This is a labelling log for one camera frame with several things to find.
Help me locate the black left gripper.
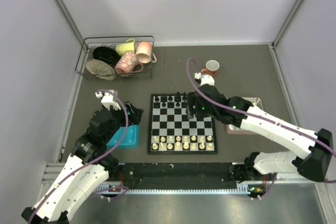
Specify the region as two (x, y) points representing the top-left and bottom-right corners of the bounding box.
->
(103, 101), (143, 142)

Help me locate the white corner rook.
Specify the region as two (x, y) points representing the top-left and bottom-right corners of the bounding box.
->
(207, 143), (213, 150)
(152, 143), (158, 150)

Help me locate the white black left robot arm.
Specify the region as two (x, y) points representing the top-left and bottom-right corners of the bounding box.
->
(22, 102), (143, 223)

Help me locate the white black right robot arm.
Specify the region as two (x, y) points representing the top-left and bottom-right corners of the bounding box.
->
(186, 84), (335, 182)

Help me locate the black chess pieces row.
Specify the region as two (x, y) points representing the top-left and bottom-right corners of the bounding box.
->
(151, 92), (187, 109)

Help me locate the black white chess board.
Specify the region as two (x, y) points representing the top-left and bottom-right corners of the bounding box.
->
(148, 97), (218, 154)

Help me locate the blue plastic tray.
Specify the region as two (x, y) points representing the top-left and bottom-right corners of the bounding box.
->
(107, 125), (139, 148)

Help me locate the orange ceramic mug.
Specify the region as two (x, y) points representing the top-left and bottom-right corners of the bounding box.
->
(201, 60), (220, 78)

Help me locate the white king piece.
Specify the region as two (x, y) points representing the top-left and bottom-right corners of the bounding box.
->
(183, 142), (189, 150)

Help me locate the white queen piece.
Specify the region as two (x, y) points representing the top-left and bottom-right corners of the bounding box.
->
(174, 142), (182, 151)

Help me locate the pink floral ceramic mug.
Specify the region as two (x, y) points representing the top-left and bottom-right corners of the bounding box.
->
(115, 51), (144, 76)

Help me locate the speckled grey plate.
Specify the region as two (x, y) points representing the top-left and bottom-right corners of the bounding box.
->
(85, 59), (116, 81)

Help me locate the pink metal tray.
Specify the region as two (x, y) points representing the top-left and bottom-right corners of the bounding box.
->
(226, 97), (263, 135)

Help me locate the pink white ceramic mug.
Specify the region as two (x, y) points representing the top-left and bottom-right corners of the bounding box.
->
(136, 41), (157, 64)

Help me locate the black scalloped bowl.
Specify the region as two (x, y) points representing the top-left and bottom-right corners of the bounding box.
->
(92, 46), (121, 67)

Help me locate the yellow ceramic mug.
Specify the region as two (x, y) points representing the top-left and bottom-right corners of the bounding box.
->
(115, 38), (136, 56)

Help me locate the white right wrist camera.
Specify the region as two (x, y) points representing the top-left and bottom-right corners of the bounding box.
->
(194, 72), (215, 86)

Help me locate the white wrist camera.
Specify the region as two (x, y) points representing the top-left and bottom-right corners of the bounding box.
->
(95, 90), (121, 110)
(194, 72), (215, 86)

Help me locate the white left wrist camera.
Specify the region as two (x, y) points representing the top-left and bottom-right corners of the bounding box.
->
(95, 90), (121, 110)

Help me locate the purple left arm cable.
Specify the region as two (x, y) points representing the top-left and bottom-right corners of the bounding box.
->
(27, 89), (129, 224)

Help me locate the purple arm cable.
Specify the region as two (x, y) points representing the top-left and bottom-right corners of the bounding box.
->
(186, 57), (336, 201)
(27, 89), (129, 224)

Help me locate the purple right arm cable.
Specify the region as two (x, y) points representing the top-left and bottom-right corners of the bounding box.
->
(186, 57), (336, 201)

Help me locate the black wire dish rack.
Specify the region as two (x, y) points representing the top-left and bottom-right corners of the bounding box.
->
(75, 35), (155, 81)

